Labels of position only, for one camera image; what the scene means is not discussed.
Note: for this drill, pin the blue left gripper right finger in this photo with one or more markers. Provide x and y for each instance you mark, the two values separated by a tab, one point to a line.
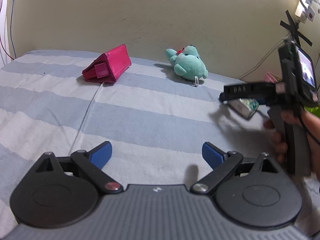
213	156

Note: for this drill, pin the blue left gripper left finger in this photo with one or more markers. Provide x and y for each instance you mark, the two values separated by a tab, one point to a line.
100	155

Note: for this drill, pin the patterned tissue pack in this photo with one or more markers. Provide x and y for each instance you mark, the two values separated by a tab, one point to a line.
245	108

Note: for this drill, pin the magenta wallet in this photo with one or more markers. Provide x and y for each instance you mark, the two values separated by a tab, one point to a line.
109	66

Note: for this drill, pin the teal plush toy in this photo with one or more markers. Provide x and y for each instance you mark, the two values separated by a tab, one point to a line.
187	64

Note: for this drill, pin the green wet wipes pack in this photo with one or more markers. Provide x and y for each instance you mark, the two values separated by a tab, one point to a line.
313	110

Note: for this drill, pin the person's right hand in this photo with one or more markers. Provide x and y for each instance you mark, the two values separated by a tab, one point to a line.
312	123

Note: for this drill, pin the pink macaron biscuit tin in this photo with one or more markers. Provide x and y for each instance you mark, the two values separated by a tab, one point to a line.
272	78

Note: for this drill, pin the striped blue white bedsheet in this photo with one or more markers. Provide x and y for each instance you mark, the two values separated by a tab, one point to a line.
156	121

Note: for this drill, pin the black tape cross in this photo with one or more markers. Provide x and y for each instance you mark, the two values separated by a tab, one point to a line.
293	27

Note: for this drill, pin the white power strip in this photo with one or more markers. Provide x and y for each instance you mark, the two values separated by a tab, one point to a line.
306	7

